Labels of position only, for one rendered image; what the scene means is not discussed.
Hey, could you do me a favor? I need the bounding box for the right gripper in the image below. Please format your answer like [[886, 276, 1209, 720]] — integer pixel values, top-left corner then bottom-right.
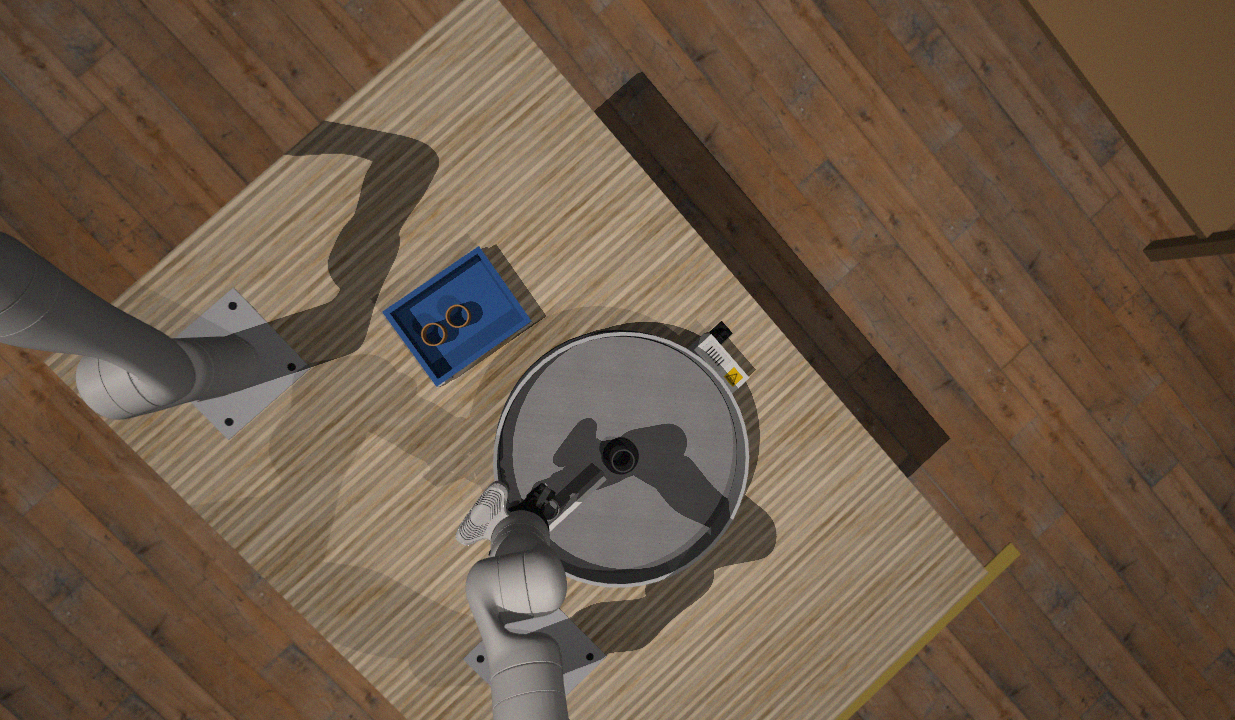
[[508, 483, 556, 530]]

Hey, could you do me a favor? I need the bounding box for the bronze bushing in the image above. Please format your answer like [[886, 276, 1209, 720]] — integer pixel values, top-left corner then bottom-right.
[[446, 304, 471, 329], [421, 324, 448, 346]]

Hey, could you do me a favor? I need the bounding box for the blue open crate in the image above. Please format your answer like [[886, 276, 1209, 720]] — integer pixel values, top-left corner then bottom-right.
[[382, 246, 531, 387]]

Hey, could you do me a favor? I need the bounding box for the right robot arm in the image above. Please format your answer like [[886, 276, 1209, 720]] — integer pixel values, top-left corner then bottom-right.
[[456, 480, 571, 720]]

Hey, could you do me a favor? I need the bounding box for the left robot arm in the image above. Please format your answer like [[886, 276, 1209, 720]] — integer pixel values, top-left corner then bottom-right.
[[0, 231, 261, 420]]

